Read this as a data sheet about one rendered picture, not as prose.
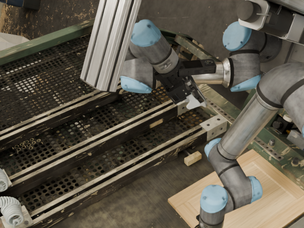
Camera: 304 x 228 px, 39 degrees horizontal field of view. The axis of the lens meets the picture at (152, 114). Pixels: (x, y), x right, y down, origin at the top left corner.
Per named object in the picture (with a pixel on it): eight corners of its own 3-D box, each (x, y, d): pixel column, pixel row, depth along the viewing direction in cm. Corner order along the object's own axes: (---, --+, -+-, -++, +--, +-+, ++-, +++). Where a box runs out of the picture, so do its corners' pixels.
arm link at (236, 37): (264, 22, 167) (244, 15, 158) (266, 55, 166) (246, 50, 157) (239, 29, 176) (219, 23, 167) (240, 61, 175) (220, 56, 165)
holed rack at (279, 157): (283, 158, 188) (284, 157, 188) (279, 161, 187) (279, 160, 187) (101, 15, 293) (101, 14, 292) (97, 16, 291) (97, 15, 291)
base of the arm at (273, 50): (258, 22, 181) (244, 17, 174) (287, 30, 171) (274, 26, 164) (245, 56, 185) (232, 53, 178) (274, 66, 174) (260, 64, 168)
